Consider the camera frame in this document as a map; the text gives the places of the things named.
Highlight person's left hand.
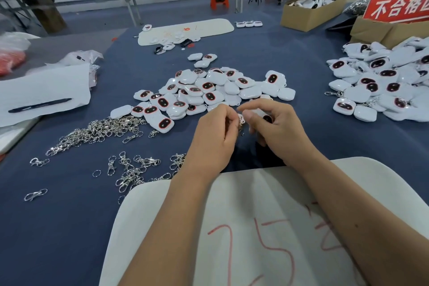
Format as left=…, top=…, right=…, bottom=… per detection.
left=182, top=103, right=241, bottom=179

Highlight person's right hand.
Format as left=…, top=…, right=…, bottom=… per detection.
left=236, top=99, right=319, bottom=171

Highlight white tag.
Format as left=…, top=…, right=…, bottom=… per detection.
left=251, top=108, right=274, bottom=124

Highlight person's left forearm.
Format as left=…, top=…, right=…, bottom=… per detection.
left=119, top=168, right=225, bottom=286

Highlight person's right forearm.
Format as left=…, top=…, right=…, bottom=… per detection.
left=295, top=155, right=429, bottom=286

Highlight white foam board red marks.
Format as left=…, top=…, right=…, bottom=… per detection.
left=99, top=156, right=429, bottom=286

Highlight open cardboard box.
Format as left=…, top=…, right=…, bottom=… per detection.
left=280, top=0, right=354, bottom=33

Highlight long white foam board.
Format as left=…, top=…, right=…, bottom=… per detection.
left=137, top=18, right=236, bottom=46

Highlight flat brown cardboard box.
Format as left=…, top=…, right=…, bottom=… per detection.
left=350, top=16, right=429, bottom=50

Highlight red sign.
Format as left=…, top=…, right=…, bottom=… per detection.
left=363, top=0, right=429, bottom=24

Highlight black pen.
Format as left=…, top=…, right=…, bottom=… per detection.
left=8, top=98, right=73, bottom=114

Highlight white paper sheet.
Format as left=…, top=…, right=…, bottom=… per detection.
left=0, top=63, right=92, bottom=128

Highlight orange bag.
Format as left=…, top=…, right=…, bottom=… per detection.
left=0, top=50, right=28, bottom=77

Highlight white plastic bag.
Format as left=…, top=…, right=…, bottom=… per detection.
left=0, top=31, right=40, bottom=54

